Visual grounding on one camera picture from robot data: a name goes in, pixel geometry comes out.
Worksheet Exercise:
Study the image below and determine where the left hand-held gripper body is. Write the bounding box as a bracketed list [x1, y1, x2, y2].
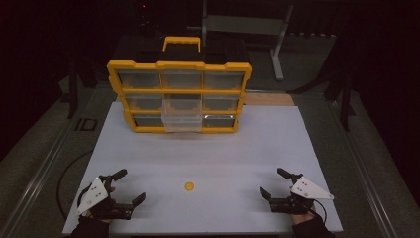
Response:
[76, 175, 135, 221]

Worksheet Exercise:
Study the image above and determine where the grey metal stand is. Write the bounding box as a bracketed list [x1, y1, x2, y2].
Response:
[187, 0, 296, 82]

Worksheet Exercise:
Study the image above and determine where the clear plastic drawer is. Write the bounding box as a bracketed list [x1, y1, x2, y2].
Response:
[160, 93, 204, 134]

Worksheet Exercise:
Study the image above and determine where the black cable loop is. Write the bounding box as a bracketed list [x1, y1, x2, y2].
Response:
[56, 149, 95, 220]

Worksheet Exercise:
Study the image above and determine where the yellow drawer organizer cabinet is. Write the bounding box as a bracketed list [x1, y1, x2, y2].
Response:
[106, 36, 253, 135]

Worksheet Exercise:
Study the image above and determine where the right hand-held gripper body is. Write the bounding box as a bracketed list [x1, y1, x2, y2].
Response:
[268, 173, 335, 215]

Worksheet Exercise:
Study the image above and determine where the person's left hand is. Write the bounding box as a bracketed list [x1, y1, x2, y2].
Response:
[86, 185, 117, 225]

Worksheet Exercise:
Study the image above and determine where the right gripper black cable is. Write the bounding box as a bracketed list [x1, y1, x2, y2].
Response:
[312, 198, 328, 225]

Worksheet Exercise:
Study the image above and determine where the black tripod stand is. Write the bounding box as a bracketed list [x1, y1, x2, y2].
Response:
[66, 58, 97, 120]
[286, 63, 357, 133]

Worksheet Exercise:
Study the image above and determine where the person's right hand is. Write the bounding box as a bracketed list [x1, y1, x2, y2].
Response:
[290, 204, 319, 226]

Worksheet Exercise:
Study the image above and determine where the black square floor marker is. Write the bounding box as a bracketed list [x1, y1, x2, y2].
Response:
[74, 117, 99, 132]

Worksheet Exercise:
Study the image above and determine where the aluminium rail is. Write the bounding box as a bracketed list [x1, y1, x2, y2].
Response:
[325, 98, 399, 238]
[0, 86, 112, 238]

